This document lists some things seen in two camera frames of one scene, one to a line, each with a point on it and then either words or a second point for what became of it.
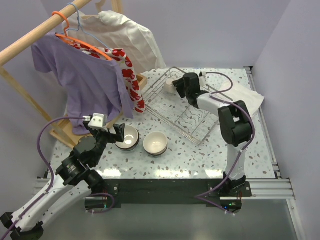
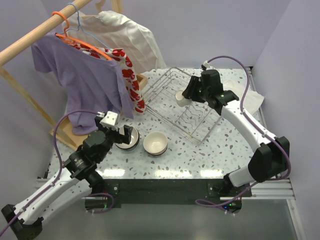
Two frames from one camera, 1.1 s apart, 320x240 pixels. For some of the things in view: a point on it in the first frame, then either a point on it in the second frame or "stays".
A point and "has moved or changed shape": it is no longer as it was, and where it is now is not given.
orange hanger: [69, 40] stays
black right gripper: [179, 84] -> [190, 92]
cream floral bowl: [155, 143] stays
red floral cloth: [119, 55] stays
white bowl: [131, 138] stays
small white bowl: [169, 86] has moved or changed shape
